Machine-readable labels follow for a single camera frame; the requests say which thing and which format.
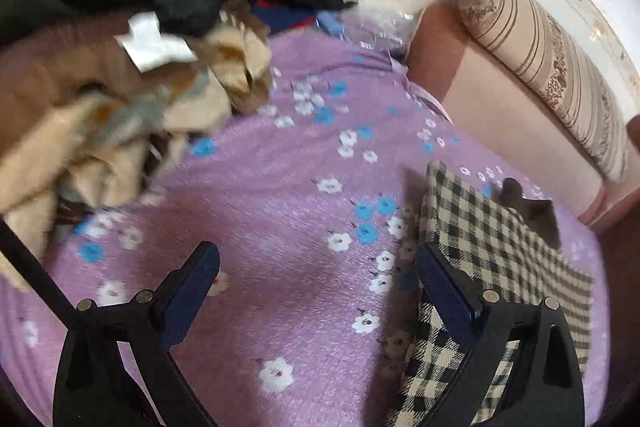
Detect pink padded headboard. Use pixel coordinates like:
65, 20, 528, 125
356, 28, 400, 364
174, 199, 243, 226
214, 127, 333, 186
404, 4, 640, 229

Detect black strap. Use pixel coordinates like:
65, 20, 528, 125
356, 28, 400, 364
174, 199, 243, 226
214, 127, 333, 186
0, 216, 87, 334

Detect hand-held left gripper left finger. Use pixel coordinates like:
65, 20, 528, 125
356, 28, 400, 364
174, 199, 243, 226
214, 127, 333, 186
52, 241, 221, 427

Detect blue red garment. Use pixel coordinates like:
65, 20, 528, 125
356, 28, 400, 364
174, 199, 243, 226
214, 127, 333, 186
250, 0, 347, 38

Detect purple floral bedsheet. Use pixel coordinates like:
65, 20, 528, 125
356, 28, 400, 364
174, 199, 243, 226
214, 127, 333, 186
0, 14, 612, 427

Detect clear plastic bag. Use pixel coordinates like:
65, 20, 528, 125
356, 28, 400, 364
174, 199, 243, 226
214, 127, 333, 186
345, 4, 417, 58

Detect striped beige pillow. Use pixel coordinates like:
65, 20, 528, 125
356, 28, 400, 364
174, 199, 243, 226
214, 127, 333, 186
457, 0, 633, 184

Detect beige patterned garment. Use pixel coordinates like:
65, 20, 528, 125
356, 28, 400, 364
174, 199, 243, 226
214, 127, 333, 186
0, 0, 275, 260

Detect white clothing tag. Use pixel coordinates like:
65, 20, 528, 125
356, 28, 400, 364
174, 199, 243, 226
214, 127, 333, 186
114, 12, 197, 74

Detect brown garment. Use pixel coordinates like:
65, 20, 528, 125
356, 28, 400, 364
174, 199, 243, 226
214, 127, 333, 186
0, 13, 156, 150

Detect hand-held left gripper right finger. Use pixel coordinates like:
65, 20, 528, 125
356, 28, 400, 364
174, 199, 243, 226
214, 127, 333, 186
414, 242, 586, 427

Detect black beige checkered jacket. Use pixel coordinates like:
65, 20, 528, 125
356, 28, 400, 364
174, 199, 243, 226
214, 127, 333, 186
385, 160, 597, 427

